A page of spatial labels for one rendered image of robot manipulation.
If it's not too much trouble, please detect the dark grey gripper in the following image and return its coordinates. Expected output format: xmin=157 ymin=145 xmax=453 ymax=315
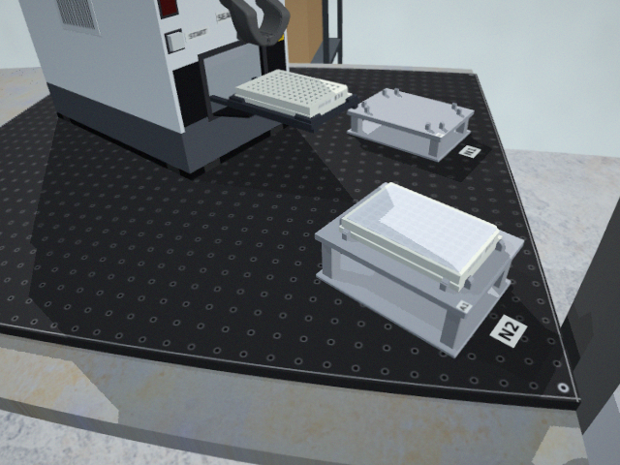
xmin=219 ymin=0 xmax=290 ymax=47

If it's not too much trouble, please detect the white label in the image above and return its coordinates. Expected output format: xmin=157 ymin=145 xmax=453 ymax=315
xmin=489 ymin=315 xmax=527 ymax=348
xmin=459 ymin=145 xmax=481 ymax=158

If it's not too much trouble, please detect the black perforated breadboard table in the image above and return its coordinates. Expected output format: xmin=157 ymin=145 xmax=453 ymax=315
xmin=0 ymin=67 xmax=581 ymax=411

